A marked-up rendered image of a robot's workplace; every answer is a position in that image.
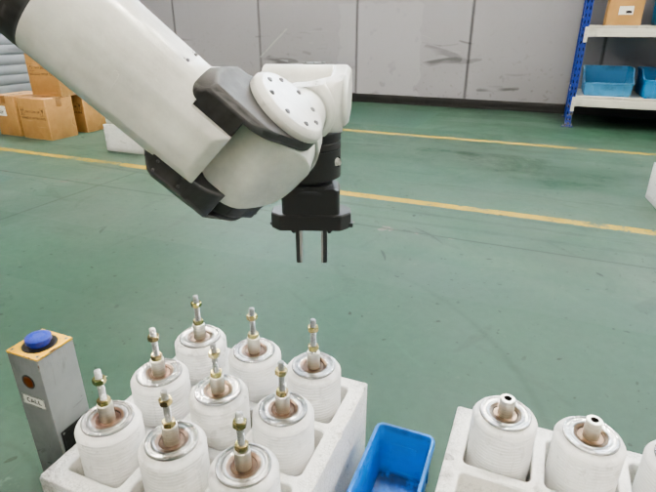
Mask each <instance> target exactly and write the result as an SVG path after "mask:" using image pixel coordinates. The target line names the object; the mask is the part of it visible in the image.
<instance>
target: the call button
mask: <svg viewBox="0 0 656 492"><path fill-rule="evenodd" d="M52 338H53V337H52V333H51V332H50V331H48V330H38V331H34V332H32V333H30V334H28V335H27V336H26V337H25V338H24V343H25V345H26V346H27V347H30V348H31V349H41V348H43V347H45V346H46V345H48V344H49V343H50V342H51V340H52Z"/></svg>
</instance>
